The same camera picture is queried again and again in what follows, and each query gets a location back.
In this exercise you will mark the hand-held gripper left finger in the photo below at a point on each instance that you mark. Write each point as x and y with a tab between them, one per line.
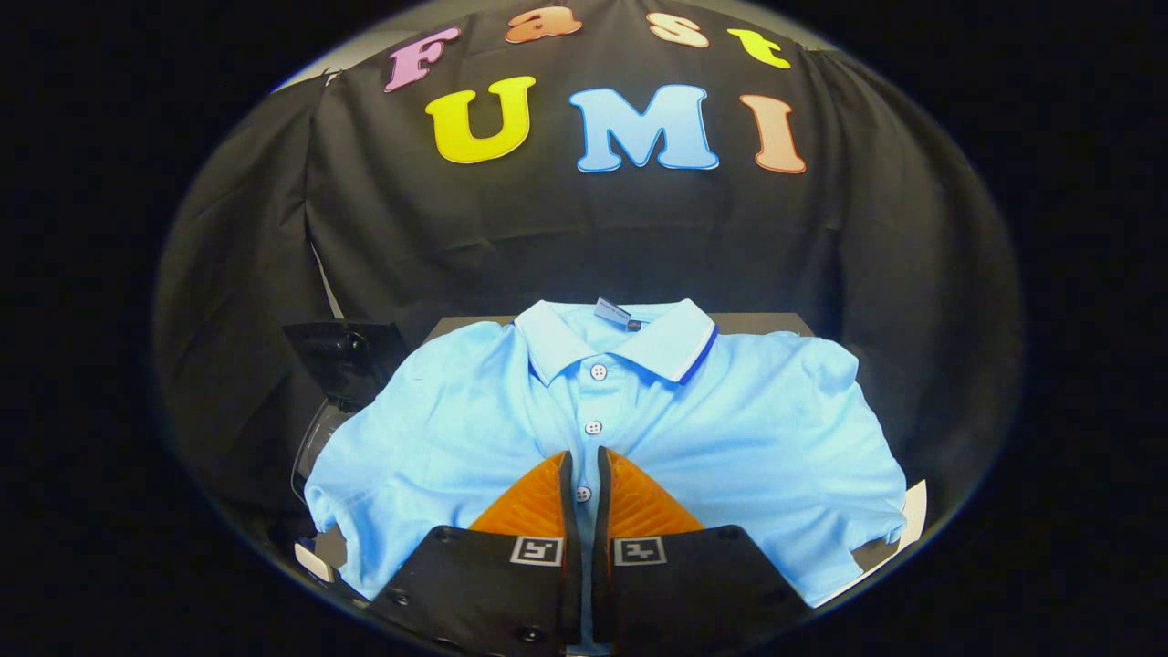
484	593

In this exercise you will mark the light blue polo shirt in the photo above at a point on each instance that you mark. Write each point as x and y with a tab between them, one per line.
748	429

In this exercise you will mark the white paper sheet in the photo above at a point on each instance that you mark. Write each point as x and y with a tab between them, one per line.
915	511

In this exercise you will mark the black backdrop cloth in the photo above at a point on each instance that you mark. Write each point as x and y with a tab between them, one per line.
547	228

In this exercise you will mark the beige cabinet with dark top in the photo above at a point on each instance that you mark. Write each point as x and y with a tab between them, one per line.
766	323

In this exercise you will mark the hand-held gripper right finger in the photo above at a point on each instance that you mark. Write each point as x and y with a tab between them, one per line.
693	593

